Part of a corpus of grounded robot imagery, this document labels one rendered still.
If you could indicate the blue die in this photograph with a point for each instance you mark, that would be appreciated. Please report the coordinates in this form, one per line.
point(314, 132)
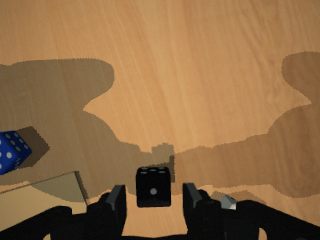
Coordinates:
point(13, 151)

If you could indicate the white die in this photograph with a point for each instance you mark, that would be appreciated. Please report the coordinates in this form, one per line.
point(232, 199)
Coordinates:
point(228, 202)

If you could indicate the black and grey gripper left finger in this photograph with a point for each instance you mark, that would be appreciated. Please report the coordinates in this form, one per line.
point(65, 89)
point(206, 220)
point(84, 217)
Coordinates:
point(67, 226)

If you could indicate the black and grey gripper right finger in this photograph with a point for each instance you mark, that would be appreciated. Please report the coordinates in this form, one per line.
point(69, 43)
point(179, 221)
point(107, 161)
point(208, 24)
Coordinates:
point(240, 223)

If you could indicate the beige flat mat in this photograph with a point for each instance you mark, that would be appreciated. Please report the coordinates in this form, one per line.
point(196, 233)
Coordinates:
point(22, 203)

